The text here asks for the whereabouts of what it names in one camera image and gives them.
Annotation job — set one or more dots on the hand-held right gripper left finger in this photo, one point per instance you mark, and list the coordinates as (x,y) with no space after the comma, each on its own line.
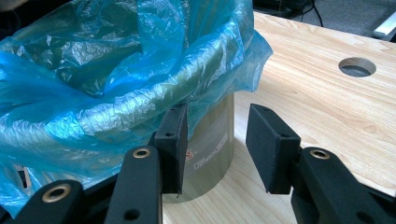
(172,149)

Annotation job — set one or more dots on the white desk frame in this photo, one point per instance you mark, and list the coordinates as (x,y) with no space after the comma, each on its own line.
(386,26)

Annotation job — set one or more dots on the green plastic bin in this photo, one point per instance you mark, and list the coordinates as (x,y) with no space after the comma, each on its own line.
(211,149)

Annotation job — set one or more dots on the blue plastic bag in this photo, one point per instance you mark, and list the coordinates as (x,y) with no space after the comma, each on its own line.
(93,93)

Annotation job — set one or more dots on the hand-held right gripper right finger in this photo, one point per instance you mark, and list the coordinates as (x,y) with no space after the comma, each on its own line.
(271,149)

